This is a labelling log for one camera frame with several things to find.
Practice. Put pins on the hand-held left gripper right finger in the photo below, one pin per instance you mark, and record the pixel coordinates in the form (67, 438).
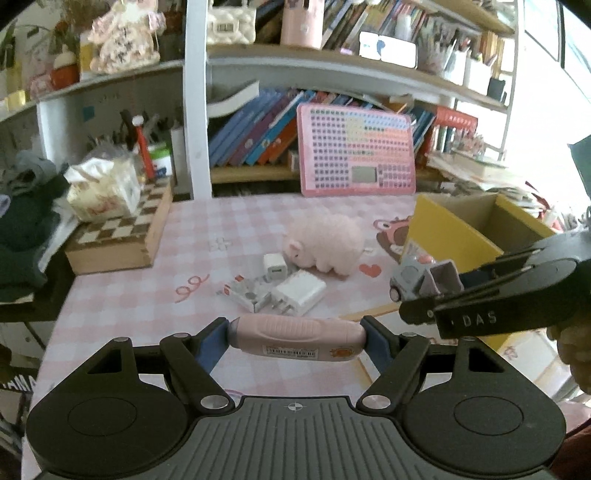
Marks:
(378, 344)

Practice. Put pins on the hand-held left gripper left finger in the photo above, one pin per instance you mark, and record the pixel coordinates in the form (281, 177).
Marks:
(214, 344)

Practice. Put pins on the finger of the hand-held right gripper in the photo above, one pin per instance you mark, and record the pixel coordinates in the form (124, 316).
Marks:
(503, 265)
(418, 311)

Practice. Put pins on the grey toy truck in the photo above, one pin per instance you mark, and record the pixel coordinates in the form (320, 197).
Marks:
(415, 279)

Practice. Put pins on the yellow cardboard box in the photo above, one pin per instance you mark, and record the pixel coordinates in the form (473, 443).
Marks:
(443, 226)

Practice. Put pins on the pink handheld device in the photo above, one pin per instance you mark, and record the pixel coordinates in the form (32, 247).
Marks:
(295, 337)

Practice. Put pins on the small white charger cube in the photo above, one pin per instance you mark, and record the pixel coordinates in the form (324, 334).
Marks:
(274, 267)

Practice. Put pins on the pink plush pig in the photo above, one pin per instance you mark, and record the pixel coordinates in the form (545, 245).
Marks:
(328, 240)

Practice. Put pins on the person's right hand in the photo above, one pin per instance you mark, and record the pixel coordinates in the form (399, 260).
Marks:
(577, 350)

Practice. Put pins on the white multi-plug adapter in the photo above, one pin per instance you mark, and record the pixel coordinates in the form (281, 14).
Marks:
(244, 293)

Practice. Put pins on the pink checked printed tablecloth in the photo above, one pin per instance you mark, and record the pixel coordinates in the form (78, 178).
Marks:
(138, 304)

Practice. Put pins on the large white charger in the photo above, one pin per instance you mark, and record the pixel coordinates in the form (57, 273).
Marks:
(300, 290)

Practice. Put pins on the stack of papers and books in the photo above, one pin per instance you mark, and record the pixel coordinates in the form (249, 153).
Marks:
(480, 170)

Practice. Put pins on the wooden chessboard box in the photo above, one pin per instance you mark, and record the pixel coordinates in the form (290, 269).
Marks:
(115, 240)

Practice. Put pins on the red books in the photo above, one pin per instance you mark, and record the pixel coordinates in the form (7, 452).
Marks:
(455, 124)

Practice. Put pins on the pink learning tablet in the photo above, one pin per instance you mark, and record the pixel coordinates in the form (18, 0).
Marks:
(355, 147)

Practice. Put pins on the small black pot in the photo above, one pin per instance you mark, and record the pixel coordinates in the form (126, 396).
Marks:
(496, 88)

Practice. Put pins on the green and white jar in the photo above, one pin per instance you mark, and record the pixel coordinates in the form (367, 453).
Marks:
(161, 161)

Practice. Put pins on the floral tissue pack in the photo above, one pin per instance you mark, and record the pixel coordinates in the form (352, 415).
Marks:
(104, 189)

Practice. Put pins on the red and white pen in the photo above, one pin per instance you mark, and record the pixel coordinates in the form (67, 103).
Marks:
(144, 152)

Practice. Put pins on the row of children's books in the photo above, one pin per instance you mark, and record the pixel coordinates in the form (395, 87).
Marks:
(249, 129)

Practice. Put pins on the pile of dark clothes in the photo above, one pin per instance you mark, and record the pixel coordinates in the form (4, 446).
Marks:
(23, 221)

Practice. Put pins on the white shelf unit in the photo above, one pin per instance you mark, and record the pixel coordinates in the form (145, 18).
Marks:
(196, 115)

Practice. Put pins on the white framed display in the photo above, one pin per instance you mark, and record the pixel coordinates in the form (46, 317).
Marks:
(388, 48)

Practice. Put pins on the pink tumbler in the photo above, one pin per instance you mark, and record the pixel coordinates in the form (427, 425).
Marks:
(302, 25)

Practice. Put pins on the red toy cupcake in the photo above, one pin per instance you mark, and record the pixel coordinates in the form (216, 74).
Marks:
(64, 71)

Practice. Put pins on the pink plush doll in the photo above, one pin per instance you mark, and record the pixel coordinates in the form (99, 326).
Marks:
(122, 39)

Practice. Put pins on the cream quilted purse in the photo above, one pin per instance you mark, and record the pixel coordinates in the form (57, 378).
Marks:
(231, 25)

